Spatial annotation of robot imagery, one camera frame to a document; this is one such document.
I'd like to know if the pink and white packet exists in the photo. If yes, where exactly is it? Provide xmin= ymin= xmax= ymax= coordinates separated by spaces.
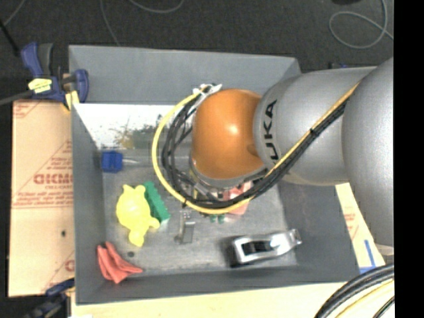
xmin=224 ymin=182 xmax=250 ymax=216

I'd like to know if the brown cardboard board red print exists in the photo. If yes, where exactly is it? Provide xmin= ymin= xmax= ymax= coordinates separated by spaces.
xmin=7 ymin=99 xmax=387 ymax=298

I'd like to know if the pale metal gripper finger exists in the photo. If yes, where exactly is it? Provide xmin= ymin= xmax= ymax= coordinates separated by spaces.
xmin=184 ymin=221 xmax=197 ymax=244
xmin=174 ymin=209 xmax=192 ymax=244

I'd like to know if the grey metal bin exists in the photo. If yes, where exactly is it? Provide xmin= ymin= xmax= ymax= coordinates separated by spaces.
xmin=68 ymin=44 xmax=361 ymax=305

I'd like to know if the red cloth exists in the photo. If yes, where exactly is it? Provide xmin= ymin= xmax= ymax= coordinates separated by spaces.
xmin=96 ymin=241 xmax=144 ymax=285

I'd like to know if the green toy brick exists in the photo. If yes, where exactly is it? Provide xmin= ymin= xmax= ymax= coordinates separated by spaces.
xmin=143 ymin=181 xmax=172 ymax=229

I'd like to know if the yellow toy animal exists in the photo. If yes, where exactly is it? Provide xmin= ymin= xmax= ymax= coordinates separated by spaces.
xmin=115 ymin=184 xmax=160 ymax=247

